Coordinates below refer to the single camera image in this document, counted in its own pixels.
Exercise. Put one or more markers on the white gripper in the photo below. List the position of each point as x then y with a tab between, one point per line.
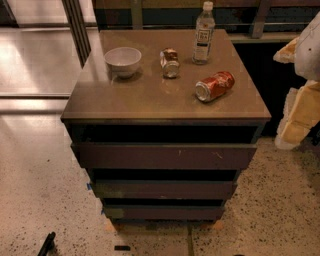
309	55

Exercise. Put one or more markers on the drawer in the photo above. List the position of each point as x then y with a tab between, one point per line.
149	189
178	156
163	213

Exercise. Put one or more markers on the brown drawer cabinet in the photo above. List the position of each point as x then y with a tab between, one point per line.
151	109

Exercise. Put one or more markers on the top drawer front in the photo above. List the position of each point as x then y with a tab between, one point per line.
178	156

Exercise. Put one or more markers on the bottom drawer front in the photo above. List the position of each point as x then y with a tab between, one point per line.
163	213

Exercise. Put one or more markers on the red soda can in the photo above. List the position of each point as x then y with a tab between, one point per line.
214	86

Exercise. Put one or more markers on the clear plastic water bottle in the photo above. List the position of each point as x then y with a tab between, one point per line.
205	25

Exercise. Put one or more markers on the white ceramic bowl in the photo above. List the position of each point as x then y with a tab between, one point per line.
123	61

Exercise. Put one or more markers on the blue tape piece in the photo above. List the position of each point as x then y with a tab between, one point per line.
89	187

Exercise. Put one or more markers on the black tape floor mark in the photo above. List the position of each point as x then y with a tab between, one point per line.
122	248

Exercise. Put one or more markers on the black object on floor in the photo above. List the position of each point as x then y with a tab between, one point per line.
48	245

